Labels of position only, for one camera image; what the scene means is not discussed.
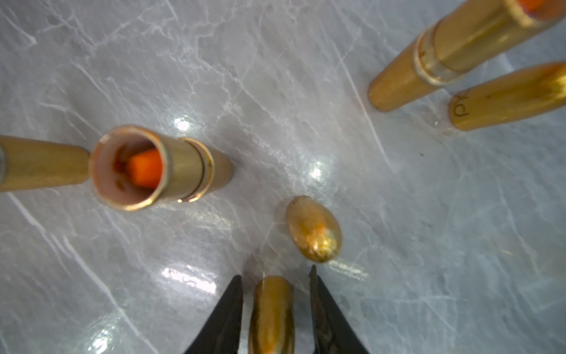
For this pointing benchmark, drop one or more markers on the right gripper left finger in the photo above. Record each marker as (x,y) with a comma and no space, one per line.
(221,332)

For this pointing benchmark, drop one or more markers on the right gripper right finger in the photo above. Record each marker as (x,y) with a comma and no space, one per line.
(331,331)

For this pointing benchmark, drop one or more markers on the gold lipstick cap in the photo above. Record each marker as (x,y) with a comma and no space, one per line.
(314,230)
(518,95)
(272,328)

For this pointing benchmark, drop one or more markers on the gold lipstick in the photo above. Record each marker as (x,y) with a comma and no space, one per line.
(132,168)
(473,33)
(34,164)

